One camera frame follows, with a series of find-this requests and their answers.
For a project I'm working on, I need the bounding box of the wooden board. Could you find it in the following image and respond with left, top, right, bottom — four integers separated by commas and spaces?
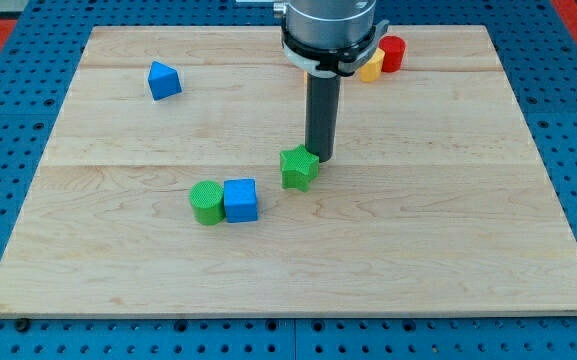
0, 25, 577, 319

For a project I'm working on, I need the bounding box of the blue triangle block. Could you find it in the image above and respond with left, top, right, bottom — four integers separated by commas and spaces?
147, 61, 182, 101

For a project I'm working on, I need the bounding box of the green star block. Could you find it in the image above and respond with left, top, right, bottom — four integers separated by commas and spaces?
280, 144, 319, 192

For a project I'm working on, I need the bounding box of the blue cube block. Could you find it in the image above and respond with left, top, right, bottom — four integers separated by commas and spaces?
224, 178, 258, 223

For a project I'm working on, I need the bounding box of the green cylinder block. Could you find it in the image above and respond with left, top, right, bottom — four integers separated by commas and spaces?
189, 180, 225, 226

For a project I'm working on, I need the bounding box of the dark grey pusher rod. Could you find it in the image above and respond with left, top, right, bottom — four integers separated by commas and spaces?
305, 75, 341, 163

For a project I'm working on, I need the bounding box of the yellow block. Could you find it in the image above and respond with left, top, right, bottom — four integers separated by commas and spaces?
359, 48, 385, 83

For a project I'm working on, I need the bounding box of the red cylinder block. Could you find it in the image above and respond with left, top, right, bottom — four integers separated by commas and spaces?
379, 35, 406, 73

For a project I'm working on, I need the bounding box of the black and white clamp ring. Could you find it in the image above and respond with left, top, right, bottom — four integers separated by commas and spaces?
281, 19, 390, 79

